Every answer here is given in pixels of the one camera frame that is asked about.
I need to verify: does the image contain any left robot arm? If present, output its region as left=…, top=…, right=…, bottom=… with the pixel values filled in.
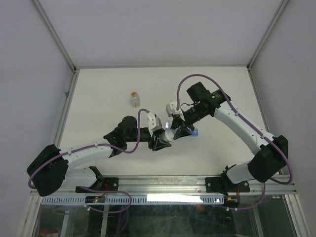
left=27, top=113, right=175, bottom=197

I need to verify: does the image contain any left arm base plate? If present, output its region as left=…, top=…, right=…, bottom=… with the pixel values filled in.
left=75, top=177, right=119, bottom=194

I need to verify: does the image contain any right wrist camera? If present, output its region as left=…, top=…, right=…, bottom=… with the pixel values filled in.
left=165, top=101, right=183, bottom=118

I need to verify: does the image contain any aluminium frame post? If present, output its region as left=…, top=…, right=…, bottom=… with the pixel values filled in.
left=30, top=0, right=77, bottom=72
left=246, top=0, right=290, bottom=70

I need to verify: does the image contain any aluminium mounting rail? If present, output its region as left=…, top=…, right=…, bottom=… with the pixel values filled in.
left=40, top=176, right=297, bottom=197

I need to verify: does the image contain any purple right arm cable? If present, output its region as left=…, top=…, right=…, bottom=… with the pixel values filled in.
left=175, top=74, right=293, bottom=212

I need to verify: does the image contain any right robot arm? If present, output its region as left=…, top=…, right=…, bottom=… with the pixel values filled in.
left=166, top=82, right=288, bottom=195

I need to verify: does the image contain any white slotted cable duct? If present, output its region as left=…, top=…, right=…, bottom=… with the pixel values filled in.
left=41, top=194, right=224, bottom=206

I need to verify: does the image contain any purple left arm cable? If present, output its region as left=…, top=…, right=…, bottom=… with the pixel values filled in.
left=27, top=108, right=151, bottom=190

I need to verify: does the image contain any blue weekly pill organizer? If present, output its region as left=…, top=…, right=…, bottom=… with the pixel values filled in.
left=191, top=128, right=198, bottom=137

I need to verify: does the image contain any white vitamin B bottle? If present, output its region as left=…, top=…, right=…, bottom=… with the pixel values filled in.
left=159, top=121, right=176, bottom=143

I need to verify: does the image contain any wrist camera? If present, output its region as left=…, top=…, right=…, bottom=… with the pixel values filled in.
left=146, top=111, right=162, bottom=134
left=165, top=101, right=183, bottom=118

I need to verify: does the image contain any clear jar with gold lid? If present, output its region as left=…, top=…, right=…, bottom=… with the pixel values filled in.
left=130, top=91, right=140, bottom=108

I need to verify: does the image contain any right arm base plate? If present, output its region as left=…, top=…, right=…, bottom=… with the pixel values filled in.
left=205, top=177, right=250, bottom=196

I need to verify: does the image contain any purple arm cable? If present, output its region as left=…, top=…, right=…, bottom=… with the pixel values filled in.
left=27, top=108, right=151, bottom=190
left=175, top=74, right=293, bottom=212

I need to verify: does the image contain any right aluminium frame post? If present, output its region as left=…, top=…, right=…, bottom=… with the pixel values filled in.
left=246, top=0, right=290, bottom=70

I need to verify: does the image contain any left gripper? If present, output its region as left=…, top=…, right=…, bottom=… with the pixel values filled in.
left=125, top=128, right=171, bottom=150

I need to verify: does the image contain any left aluminium frame post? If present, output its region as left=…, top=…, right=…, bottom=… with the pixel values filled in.
left=30, top=0, right=77, bottom=72

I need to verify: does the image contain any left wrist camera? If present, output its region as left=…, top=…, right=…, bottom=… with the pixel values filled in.
left=146, top=111, right=162, bottom=134

